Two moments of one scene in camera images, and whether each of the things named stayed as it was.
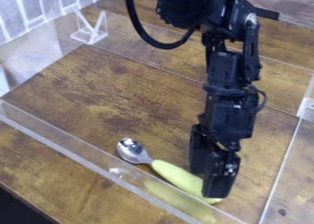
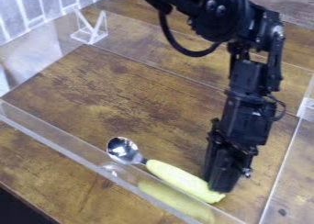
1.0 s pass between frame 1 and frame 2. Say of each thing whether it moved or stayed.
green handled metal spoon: moved
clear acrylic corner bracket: stayed
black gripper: moved
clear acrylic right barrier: stayed
